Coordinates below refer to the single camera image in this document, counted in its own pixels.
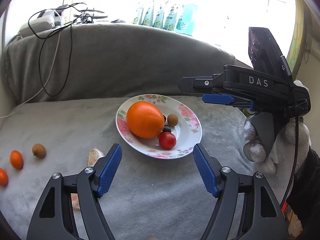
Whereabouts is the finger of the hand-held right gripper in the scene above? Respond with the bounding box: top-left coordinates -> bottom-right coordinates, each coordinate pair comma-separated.
178,76 -> 214,93
202,93 -> 235,105

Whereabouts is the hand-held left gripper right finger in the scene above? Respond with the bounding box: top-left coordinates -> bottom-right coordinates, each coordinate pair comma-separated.
193,144 -> 290,240

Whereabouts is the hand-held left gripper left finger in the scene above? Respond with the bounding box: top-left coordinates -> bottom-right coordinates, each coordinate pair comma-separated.
26,144 -> 123,240

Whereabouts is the peeled pomelo segment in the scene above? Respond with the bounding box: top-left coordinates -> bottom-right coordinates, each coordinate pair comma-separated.
71,148 -> 105,210

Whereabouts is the floral white plate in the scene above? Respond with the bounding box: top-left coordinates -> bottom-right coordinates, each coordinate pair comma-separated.
115,94 -> 202,159

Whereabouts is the red cherry tomato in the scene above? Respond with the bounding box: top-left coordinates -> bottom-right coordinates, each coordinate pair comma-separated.
159,132 -> 177,150

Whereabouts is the large orange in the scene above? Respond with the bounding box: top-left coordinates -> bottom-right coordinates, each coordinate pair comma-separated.
126,101 -> 165,139

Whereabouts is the small tangerine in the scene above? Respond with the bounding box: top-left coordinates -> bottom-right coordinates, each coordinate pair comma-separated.
9,150 -> 24,170
0,168 -> 9,187

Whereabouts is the person's right forearm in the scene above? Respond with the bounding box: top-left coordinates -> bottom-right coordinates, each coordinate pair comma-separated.
286,146 -> 320,240

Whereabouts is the person's right hand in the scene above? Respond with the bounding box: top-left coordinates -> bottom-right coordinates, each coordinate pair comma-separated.
243,116 -> 311,175

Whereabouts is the blue detergent bottle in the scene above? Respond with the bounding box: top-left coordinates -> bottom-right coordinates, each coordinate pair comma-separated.
175,4 -> 199,35

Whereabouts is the white power strip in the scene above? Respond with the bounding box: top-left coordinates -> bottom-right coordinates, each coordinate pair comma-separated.
18,17 -> 55,37

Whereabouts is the charger adapter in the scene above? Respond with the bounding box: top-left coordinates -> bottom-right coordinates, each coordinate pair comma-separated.
37,5 -> 70,27

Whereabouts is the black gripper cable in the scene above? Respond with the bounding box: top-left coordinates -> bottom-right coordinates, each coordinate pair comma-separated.
279,55 -> 300,209

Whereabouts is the white cable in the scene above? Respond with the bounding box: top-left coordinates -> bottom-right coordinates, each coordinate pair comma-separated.
0,10 -> 62,118

